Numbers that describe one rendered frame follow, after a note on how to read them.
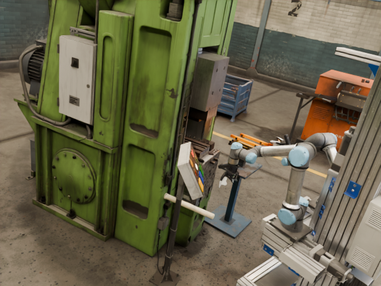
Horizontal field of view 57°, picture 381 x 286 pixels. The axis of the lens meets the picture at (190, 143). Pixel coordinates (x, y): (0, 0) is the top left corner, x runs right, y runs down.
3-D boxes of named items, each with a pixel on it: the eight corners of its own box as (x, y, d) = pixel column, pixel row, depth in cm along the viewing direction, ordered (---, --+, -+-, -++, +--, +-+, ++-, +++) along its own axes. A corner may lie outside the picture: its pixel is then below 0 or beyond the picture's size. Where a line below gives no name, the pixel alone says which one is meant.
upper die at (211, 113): (215, 116, 297) (217, 105, 294) (206, 121, 281) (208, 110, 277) (173, 102, 313) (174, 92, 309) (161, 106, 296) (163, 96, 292)
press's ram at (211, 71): (224, 101, 305) (233, 56, 289) (205, 112, 273) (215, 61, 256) (182, 89, 320) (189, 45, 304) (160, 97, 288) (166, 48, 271)
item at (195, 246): (221, 234, 356) (221, 233, 355) (196, 268, 307) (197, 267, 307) (187, 218, 370) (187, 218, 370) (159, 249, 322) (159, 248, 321)
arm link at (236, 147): (240, 147, 239) (229, 142, 244) (236, 161, 244) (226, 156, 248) (245, 144, 245) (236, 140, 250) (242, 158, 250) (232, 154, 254)
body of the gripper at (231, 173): (231, 181, 250) (234, 167, 245) (222, 176, 256) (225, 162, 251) (237, 179, 255) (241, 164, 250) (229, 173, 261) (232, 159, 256)
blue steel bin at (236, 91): (246, 112, 736) (254, 79, 707) (233, 122, 670) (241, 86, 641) (197, 97, 780) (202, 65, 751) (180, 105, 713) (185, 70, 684)
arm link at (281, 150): (320, 138, 224) (254, 142, 257) (313, 142, 216) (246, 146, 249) (322, 155, 226) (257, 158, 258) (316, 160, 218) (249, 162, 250)
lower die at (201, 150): (208, 152, 312) (210, 144, 308) (198, 160, 295) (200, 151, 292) (168, 138, 327) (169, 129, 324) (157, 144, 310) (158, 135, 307)
